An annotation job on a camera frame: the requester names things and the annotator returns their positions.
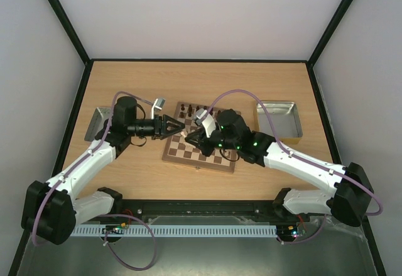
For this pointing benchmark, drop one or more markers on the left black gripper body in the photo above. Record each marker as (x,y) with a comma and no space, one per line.
(147,131)

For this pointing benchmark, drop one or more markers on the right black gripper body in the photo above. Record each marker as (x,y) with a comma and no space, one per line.
(204,138)

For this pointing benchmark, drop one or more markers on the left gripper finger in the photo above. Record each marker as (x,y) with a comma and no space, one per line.
(171,123)
(170,131)

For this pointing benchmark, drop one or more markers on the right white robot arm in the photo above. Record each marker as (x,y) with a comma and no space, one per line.
(342,192)

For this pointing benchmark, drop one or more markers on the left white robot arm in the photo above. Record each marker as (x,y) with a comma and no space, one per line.
(52,209)

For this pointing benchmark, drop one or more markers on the left metal tray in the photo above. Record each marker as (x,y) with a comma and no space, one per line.
(97,122)

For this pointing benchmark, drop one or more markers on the metal tray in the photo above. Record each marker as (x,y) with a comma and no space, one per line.
(97,122)
(285,118)

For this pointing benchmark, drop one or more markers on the right metal tray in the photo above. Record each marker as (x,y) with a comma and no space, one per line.
(285,118)

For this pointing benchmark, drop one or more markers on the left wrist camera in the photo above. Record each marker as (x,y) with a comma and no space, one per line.
(157,106)

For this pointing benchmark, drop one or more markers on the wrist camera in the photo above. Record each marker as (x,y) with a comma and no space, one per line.
(203,118)
(157,106)

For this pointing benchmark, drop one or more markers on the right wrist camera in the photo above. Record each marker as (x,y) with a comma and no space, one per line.
(203,118)

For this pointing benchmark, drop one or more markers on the black mounting rail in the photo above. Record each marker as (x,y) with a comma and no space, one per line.
(256,210)

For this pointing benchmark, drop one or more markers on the slotted white cable duct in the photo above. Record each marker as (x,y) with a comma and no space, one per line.
(179,231)

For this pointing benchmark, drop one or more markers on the black cage frame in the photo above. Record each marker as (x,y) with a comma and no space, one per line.
(88,62)

